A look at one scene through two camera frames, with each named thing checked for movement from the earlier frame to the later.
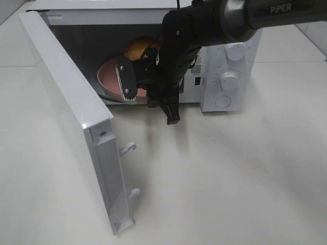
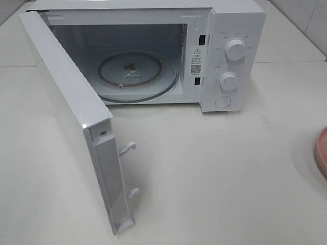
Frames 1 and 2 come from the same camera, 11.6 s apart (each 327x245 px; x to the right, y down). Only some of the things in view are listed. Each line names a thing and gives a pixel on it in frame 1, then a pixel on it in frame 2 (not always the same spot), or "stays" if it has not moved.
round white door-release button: [223, 101] stays
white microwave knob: [229, 80] stays
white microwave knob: [235, 51] stays
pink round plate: [108, 80] → [321, 151]
